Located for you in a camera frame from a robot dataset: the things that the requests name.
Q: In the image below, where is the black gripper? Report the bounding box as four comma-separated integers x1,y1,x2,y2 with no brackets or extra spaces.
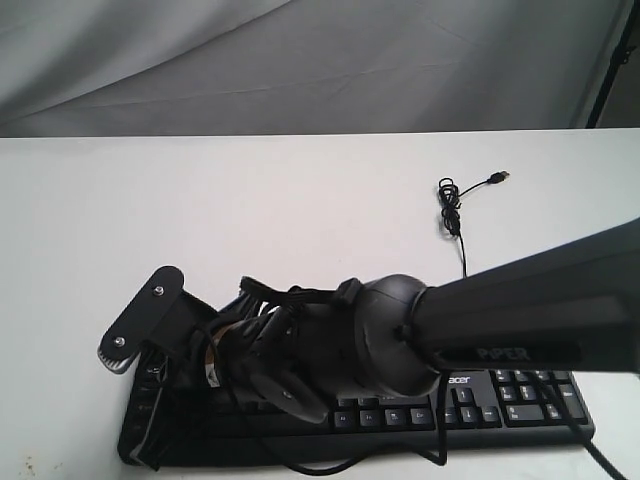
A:
122,299,330,471

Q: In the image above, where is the black acer keyboard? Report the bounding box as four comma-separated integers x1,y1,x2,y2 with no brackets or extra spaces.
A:
136,354,578,468

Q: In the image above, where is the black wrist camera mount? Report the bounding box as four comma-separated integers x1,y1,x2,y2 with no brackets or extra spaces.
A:
97,266,218,375

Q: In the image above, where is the grey backdrop cloth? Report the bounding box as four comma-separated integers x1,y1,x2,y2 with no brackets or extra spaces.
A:
1,1,633,137

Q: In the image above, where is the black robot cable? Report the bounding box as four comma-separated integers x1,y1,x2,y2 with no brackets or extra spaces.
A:
199,329,640,480

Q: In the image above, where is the black usb cable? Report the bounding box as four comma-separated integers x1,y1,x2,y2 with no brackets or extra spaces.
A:
432,170,511,279

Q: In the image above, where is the black tripod stand leg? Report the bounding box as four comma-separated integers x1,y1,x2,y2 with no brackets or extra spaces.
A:
585,1,639,129

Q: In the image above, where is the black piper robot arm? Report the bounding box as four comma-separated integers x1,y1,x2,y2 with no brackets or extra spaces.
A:
100,221,639,475

